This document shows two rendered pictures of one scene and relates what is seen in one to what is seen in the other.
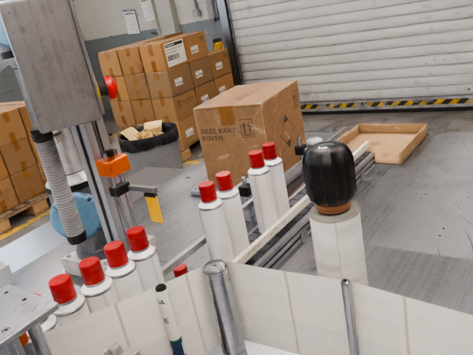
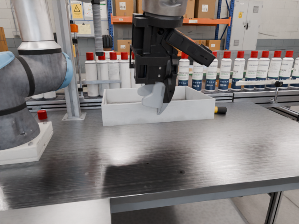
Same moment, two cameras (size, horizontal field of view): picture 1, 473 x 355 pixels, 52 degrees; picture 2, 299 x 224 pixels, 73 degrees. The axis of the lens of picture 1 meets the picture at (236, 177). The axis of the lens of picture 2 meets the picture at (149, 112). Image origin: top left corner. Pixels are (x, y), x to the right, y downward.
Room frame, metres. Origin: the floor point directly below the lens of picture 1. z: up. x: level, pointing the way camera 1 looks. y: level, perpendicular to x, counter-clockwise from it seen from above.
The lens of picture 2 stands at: (1.30, 1.02, 1.13)
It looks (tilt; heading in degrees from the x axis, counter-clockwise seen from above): 19 degrees down; 221
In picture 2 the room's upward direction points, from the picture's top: straight up
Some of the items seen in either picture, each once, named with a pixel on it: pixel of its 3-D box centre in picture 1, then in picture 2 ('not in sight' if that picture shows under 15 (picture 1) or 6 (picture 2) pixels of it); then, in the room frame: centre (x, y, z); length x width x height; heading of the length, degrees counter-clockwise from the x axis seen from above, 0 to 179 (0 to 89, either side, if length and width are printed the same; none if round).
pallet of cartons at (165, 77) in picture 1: (174, 92); not in sight; (5.23, 0.47, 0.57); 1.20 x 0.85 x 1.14; 146
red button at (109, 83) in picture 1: (107, 88); not in sight; (0.79, 0.17, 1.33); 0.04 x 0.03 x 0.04; 16
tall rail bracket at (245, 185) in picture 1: (255, 205); not in sight; (1.15, -0.04, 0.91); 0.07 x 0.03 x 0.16; 51
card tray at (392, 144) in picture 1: (377, 141); not in sight; (1.62, -0.52, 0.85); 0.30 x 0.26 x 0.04; 141
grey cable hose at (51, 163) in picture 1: (59, 187); (97, 28); (0.78, 0.30, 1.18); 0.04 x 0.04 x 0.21
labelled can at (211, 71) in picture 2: not in sight; (211, 71); (0.30, 0.57, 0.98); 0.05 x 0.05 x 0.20
